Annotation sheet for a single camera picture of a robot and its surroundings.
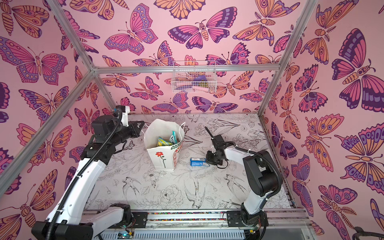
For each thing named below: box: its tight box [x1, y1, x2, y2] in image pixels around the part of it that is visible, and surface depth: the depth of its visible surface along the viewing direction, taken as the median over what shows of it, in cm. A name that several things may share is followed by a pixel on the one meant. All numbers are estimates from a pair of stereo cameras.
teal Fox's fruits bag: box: [170, 130, 178, 144], surface depth 87 cm
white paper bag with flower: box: [141, 118, 186, 170], surface depth 83 cm
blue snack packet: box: [190, 157, 210, 167], surface depth 94 cm
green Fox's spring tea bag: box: [157, 136, 173, 147], surface depth 83 cm
